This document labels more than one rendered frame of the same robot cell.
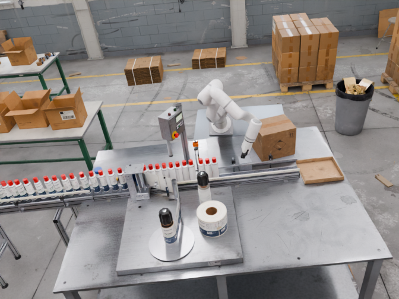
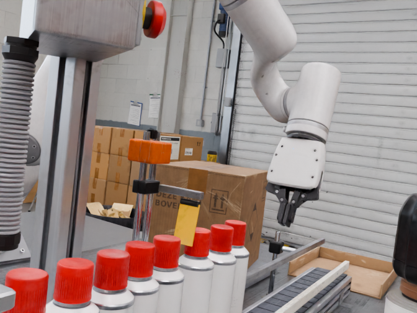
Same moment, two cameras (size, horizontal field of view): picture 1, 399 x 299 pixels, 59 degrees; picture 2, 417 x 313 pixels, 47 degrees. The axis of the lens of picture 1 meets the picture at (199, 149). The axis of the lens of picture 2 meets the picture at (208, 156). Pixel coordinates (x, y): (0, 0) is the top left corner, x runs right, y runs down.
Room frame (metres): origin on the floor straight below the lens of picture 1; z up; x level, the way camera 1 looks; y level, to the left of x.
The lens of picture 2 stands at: (1.88, 0.57, 1.22)
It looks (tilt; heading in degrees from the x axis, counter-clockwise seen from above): 3 degrees down; 297
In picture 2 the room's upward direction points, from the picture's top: 7 degrees clockwise
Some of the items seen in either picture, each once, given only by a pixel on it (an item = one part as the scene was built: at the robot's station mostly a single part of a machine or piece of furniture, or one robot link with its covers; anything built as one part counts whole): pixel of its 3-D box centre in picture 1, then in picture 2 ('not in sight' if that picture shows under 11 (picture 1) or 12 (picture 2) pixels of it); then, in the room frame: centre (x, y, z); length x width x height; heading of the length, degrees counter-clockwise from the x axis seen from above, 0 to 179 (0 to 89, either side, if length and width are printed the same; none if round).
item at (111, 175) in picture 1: (113, 180); not in sight; (2.19, 0.71, 0.98); 0.05 x 0.05 x 0.20
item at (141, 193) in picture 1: (138, 181); not in sight; (2.09, 0.50, 1.01); 0.14 x 0.13 x 0.26; 88
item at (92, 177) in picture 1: (94, 181); not in sight; (2.20, 0.86, 0.98); 0.05 x 0.05 x 0.20
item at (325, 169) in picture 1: (319, 169); (345, 269); (2.13, -0.93, 0.85); 0.30 x 0.26 x 0.04; 88
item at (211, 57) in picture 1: (209, 57); not in sight; (6.68, -0.43, 0.11); 0.65 x 0.54 x 0.22; 79
